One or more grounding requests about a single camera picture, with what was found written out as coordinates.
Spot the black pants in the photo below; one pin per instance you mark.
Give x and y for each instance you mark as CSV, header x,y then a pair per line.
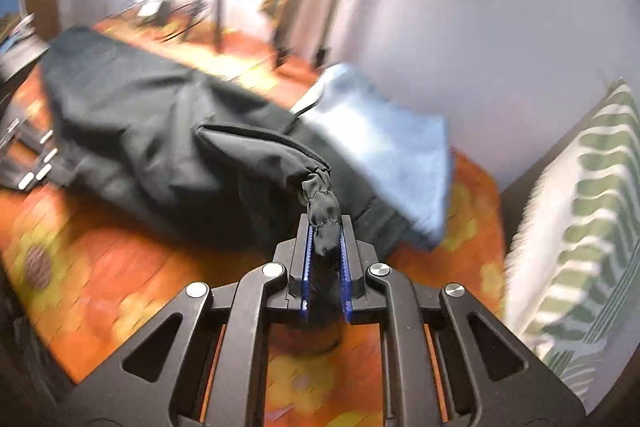
x,y
150,117

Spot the orange floral bedsheet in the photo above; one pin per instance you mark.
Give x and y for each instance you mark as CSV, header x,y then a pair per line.
x,y
125,267

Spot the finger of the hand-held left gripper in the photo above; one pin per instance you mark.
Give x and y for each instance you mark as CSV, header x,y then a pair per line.
x,y
45,167
30,131

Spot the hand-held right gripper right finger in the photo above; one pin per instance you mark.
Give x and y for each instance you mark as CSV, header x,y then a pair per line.
x,y
347,267

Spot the small black camera tripod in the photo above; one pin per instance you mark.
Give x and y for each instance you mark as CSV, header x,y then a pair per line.
x,y
216,2

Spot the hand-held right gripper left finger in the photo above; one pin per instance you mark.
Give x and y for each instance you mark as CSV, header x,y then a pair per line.
x,y
306,267

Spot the green striped white blanket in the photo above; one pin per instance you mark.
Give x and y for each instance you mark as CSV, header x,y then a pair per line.
x,y
575,232

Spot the folded blue jeans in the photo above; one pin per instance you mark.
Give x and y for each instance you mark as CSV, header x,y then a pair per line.
x,y
380,142

